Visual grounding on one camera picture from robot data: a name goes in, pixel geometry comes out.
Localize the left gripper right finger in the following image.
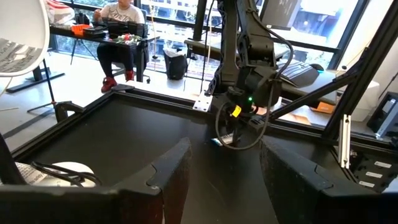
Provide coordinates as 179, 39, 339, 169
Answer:
259, 138, 398, 224

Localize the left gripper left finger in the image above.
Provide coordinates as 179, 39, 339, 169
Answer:
0, 137, 193, 224

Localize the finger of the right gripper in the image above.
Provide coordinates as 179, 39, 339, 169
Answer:
224, 119, 234, 139
233, 120, 245, 147

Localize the blue white candy bar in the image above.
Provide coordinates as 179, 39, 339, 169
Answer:
211, 133, 234, 147

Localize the white metal mounting plate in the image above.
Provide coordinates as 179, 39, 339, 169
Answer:
192, 91, 214, 113

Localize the grey open laptop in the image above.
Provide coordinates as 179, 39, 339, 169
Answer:
275, 58, 321, 90

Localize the black table mat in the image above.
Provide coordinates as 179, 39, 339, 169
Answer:
14, 98, 343, 224

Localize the grey desk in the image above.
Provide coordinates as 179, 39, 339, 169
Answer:
183, 39, 343, 106

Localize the black bin white liner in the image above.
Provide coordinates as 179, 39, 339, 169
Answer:
162, 48, 189, 81

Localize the white box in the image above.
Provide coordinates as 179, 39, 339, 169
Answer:
354, 80, 381, 123

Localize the black grey device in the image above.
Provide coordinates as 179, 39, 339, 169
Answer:
366, 91, 398, 141

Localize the colourful flower bunch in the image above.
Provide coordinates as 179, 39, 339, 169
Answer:
112, 33, 143, 46

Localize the black tripod stand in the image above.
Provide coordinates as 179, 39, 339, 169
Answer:
27, 57, 74, 114

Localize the black case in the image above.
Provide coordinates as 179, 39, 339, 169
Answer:
102, 18, 149, 38

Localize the person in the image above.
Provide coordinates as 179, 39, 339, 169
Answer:
93, 0, 147, 94

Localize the black desk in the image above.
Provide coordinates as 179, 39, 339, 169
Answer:
49, 24, 161, 85

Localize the flat black box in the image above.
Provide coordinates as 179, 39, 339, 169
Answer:
82, 26, 108, 40

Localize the black desk foot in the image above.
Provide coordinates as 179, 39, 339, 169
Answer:
5, 65, 65, 94

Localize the orange box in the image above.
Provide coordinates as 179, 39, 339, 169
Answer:
70, 24, 91, 37

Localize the white red-striped bag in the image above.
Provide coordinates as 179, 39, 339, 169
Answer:
43, 0, 76, 27

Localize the white desk lamp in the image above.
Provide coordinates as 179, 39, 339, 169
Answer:
0, 0, 96, 188

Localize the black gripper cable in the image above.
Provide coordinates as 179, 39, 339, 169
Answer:
215, 81, 276, 152

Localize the thin black frame brace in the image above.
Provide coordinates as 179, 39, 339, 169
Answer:
269, 63, 363, 122

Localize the silver post bracket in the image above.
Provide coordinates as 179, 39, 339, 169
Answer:
338, 113, 353, 170

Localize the black aluminium table frame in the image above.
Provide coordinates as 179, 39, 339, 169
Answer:
11, 83, 398, 194

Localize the black lamp cord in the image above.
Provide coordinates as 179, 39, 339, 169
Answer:
30, 161, 103, 187

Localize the black diagonal frame strut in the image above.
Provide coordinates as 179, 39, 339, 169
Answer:
322, 0, 398, 141

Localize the black frame clamp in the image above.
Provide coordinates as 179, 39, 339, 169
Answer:
54, 101, 85, 124

